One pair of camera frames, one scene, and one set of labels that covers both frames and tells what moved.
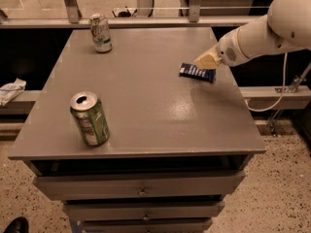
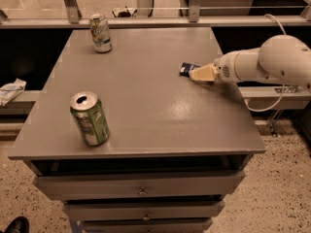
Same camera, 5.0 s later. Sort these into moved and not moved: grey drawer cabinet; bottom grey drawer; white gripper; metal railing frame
Moved: white gripper
Not moved: metal railing frame; grey drawer cabinet; bottom grey drawer
